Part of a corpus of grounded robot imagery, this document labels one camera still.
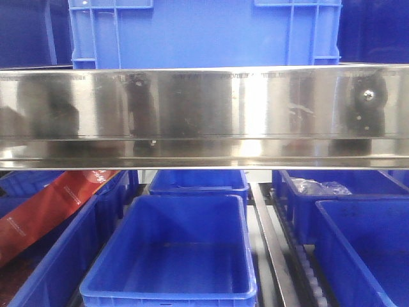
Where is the stainless steel shelf beam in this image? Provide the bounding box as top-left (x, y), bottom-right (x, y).
top-left (1, 64), bottom-right (408, 169)

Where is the blue bin rear centre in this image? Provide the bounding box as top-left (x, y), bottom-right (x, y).
top-left (149, 169), bottom-right (249, 210)

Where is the blue bin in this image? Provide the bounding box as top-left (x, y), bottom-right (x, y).
top-left (149, 169), bottom-right (249, 210)
top-left (272, 169), bottom-right (409, 246)
top-left (79, 195), bottom-right (257, 306)
top-left (1, 170), bottom-right (139, 306)
top-left (1, 171), bottom-right (64, 197)
top-left (314, 199), bottom-right (408, 306)

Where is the clear plastic bag in bin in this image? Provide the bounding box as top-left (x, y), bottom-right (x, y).
top-left (291, 177), bottom-right (352, 195)

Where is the blue bin front centre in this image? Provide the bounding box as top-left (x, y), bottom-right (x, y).
top-left (79, 195), bottom-right (257, 306)

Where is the large light blue crate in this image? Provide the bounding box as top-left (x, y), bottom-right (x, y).
top-left (68, 1), bottom-right (342, 69)

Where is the blue bin rear right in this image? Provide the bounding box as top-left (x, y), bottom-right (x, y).
top-left (272, 169), bottom-right (409, 246)

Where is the steel bolt on beam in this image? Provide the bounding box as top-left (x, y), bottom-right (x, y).
top-left (362, 90), bottom-right (375, 102)

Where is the blue bin front right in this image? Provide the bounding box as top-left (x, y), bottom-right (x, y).
top-left (314, 199), bottom-right (408, 306)

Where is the blue bin rear left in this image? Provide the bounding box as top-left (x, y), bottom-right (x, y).
top-left (1, 171), bottom-right (64, 197)

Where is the blue bin front left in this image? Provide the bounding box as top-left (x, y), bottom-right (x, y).
top-left (1, 170), bottom-right (139, 306)

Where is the red cardboard package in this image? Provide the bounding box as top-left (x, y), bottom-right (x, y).
top-left (1, 170), bottom-right (119, 267)

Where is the steel roller rail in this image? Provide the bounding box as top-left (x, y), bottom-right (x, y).
top-left (247, 182), bottom-right (331, 306)

